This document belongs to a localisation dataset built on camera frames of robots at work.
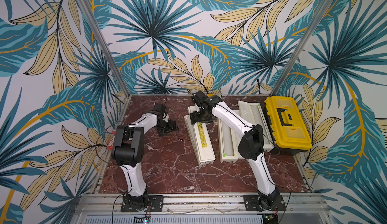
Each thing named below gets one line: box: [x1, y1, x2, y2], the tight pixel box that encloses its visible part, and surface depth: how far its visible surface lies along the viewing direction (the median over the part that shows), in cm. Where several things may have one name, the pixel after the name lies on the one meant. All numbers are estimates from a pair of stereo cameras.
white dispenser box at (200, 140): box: [183, 105, 216, 168], surface depth 83 cm
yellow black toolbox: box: [262, 95, 313, 156], surface depth 87 cm
